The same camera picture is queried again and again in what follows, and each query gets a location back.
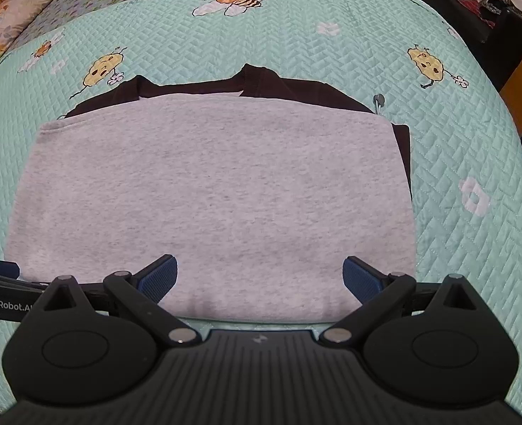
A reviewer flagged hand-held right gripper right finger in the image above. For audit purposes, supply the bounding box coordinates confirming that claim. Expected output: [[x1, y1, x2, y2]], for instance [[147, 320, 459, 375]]
[[318, 255, 480, 347]]

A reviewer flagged bee print quilted bedspread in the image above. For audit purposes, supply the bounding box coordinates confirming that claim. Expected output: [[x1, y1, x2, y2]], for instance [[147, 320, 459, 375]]
[[0, 0, 522, 412]]

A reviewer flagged floral pillow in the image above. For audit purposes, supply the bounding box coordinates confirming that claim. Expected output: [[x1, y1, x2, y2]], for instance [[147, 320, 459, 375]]
[[0, 0, 73, 81]]

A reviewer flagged grey and maroon sweatshirt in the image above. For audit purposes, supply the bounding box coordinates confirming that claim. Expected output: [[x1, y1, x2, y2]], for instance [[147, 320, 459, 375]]
[[5, 63, 417, 325]]

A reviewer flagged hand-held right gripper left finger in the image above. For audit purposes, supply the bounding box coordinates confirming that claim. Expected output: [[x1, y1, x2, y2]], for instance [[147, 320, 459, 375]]
[[42, 254, 202, 347]]

